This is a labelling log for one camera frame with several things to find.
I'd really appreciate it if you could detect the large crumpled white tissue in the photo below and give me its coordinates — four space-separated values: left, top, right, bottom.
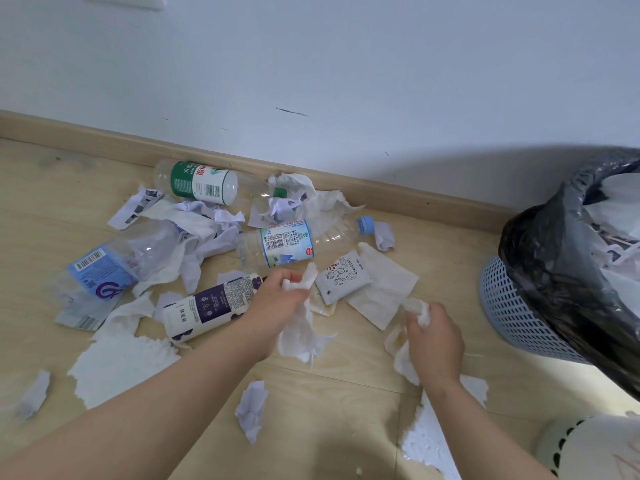
267 173 366 236

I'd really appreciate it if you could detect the large torn white tissue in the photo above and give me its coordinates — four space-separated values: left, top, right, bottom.
67 335 182 411

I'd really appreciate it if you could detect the embossed white paper towel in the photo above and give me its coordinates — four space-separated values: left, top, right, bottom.
399 374 490 480

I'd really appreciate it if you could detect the person's left forearm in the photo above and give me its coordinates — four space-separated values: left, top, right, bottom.
0 322 279 480

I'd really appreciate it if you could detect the flat white tissue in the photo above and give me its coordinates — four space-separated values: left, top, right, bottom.
344 242 420 331

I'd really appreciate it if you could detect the crumpled printed paper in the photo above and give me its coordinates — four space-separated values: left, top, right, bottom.
248 194 307 229

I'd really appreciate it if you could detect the person's left hand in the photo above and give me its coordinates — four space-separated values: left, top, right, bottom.
241 268 312 357

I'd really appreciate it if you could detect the beige paper scrap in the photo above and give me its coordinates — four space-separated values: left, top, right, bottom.
308 287 339 318

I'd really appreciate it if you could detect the person's right forearm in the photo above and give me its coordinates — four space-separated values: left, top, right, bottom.
421 377 556 480

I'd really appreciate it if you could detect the white waste paper in bin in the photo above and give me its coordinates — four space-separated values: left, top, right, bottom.
581 173 640 318

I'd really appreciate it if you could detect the blue plastic waste basket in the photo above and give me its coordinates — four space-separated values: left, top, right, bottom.
479 255 596 366

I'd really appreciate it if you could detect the black bin bag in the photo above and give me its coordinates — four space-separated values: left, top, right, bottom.
498 149 640 401

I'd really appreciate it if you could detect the pile of crumpled white paper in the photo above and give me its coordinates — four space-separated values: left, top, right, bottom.
132 199 247 297

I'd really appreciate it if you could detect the white slotted plastic bin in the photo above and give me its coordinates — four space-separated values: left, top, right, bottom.
534 412 640 480

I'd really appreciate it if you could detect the white bottle with purple label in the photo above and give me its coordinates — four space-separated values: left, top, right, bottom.
162 274 267 344

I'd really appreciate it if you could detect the printed paper scrap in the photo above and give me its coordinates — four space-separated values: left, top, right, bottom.
107 186 166 231

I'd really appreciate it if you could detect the crushed clear blue-label bottle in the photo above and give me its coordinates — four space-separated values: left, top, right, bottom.
49 221 187 331

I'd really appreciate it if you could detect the wooden skirting board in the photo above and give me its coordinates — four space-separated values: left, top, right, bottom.
0 109 517 234

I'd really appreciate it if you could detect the green label plastic bottle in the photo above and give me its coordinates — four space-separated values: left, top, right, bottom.
152 160 289 208

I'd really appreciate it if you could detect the clear bottle with blue cap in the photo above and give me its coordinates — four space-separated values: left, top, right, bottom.
236 215 376 268

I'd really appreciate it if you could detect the torn white tissue piece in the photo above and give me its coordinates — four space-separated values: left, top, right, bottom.
91 292 157 341

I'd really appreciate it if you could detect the white wet wipe packet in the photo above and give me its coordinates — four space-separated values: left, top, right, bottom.
314 250 374 307

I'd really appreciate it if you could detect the person's right hand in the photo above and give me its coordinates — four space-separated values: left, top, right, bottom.
404 302 466 393

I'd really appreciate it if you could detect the crumpled lilac paper ball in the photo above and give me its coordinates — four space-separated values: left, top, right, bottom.
234 380 269 445
14 370 52 421

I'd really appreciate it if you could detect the small crumpled paper ball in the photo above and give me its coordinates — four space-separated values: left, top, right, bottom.
373 222 396 252

